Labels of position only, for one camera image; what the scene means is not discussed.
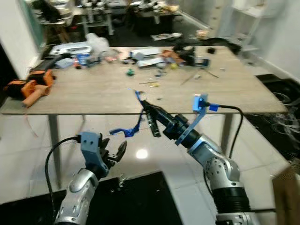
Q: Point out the orange tool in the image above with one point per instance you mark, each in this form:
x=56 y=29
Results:
x=171 y=56

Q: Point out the blue and white cup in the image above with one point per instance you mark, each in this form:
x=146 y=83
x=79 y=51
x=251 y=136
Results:
x=83 y=59

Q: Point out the orange power drill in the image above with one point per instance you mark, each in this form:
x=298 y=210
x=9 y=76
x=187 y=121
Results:
x=35 y=79

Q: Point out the light wooden table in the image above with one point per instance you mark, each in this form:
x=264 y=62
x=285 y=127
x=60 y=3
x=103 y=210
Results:
x=103 y=91

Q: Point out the small green item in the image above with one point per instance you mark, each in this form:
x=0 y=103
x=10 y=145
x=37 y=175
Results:
x=130 y=72

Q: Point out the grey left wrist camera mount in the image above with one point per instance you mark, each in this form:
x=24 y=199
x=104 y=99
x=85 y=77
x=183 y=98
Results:
x=90 y=145

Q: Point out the small yellow item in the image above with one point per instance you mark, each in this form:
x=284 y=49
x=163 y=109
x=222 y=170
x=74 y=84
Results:
x=154 y=85

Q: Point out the long black tool case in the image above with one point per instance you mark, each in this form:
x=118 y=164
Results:
x=47 y=62

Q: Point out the white paper carton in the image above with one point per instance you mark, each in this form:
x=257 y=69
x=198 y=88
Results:
x=146 y=57

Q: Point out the brown cardboard box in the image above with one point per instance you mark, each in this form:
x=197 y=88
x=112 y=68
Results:
x=288 y=199

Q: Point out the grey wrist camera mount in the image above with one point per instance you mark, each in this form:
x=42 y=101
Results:
x=90 y=145
x=196 y=119

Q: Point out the blue plastic strip trash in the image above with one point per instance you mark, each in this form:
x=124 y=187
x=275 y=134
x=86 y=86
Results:
x=123 y=132

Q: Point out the dark cluttered table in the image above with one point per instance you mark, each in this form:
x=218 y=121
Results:
x=154 y=16

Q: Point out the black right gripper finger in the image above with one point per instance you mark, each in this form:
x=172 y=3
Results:
x=152 y=110
x=155 y=126

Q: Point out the small black cube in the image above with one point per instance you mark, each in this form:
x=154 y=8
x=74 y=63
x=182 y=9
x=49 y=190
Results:
x=211 y=50

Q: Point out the black device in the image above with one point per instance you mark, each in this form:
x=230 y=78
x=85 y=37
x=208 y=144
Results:
x=186 y=55

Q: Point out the black floor mat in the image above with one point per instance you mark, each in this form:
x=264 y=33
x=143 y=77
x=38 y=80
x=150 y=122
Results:
x=136 y=201

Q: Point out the printed magazine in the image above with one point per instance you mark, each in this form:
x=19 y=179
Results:
x=164 y=36

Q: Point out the white flat box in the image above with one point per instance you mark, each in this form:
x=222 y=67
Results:
x=70 y=48

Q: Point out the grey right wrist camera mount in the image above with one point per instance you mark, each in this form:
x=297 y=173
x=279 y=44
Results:
x=196 y=119

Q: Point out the small blue screen device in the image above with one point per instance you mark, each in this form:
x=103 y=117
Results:
x=202 y=62

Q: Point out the grey cluttered table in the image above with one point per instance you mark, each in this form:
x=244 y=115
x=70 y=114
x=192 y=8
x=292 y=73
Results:
x=101 y=11

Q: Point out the thin stick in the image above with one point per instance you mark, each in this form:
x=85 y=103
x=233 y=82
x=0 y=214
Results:
x=190 y=78

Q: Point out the white shelf unit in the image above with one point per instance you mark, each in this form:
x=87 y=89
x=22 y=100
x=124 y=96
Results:
x=243 y=18

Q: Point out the clear plastic bag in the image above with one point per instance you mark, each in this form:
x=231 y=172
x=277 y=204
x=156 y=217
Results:
x=97 y=43

